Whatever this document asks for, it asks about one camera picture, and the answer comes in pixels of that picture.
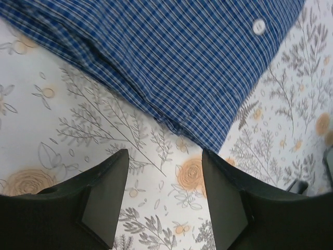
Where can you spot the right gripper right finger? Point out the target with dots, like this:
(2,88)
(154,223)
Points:
(247,213)

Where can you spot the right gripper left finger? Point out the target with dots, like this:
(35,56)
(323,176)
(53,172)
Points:
(79,213)

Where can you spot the blue checkered long sleeve shirt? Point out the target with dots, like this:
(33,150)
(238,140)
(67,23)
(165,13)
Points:
(189,64)

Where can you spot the floral patterned table mat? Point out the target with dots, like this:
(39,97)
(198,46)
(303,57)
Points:
(56,123)

